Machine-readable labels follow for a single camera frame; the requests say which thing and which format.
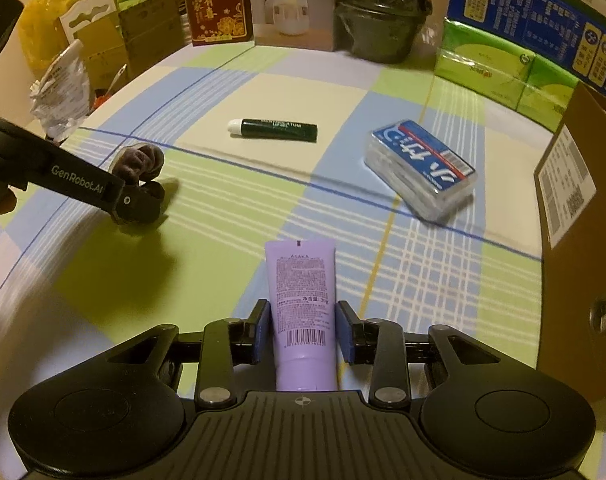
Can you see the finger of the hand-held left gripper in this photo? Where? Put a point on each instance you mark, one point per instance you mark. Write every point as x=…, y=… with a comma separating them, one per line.
x=133, y=205

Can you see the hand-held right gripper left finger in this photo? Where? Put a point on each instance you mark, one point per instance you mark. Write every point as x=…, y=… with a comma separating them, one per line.
x=257, y=330

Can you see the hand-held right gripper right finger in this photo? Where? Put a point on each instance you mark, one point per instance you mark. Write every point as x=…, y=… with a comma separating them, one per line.
x=344, y=330

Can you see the dark hair scrunchie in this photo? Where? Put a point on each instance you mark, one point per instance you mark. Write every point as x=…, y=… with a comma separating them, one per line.
x=138, y=160

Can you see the purple cream tube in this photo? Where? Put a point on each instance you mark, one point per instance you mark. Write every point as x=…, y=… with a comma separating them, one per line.
x=300, y=285

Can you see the brown cardboard box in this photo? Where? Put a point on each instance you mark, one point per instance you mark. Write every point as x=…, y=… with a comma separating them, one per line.
x=583, y=210

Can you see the plaid cloth desktop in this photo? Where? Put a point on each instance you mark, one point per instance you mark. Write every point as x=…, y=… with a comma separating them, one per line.
x=208, y=200

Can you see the crumpled silver bag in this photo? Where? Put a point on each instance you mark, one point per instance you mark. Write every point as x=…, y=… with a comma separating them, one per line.
x=58, y=95

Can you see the olive box with white cutout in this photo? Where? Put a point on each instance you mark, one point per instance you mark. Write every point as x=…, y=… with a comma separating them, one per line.
x=95, y=45

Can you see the yellow plastic bag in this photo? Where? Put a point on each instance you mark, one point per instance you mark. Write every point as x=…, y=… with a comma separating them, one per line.
x=48, y=15

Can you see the dark green lip balm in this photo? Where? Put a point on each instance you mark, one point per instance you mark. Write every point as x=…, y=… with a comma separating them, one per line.
x=278, y=129

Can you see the plain olive box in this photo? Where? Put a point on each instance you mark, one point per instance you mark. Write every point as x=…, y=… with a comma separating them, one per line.
x=153, y=30

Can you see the blue label tissue pack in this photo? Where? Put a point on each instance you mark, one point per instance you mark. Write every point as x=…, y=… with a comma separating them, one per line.
x=418, y=160

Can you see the red gift box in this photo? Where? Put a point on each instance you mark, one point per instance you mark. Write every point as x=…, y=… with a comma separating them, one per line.
x=215, y=5

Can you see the white humidifier box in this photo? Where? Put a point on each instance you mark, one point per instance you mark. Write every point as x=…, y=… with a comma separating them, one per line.
x=288, y=5

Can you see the dark wrapped jar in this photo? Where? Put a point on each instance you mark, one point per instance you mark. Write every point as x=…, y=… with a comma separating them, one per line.
x=378, y=25

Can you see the green tissue pack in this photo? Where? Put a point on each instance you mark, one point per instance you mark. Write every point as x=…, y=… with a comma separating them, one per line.
x=548, y=95
x=478, y=55

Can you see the blue carton box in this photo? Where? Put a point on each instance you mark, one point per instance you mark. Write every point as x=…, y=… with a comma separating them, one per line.
x=533, y=15

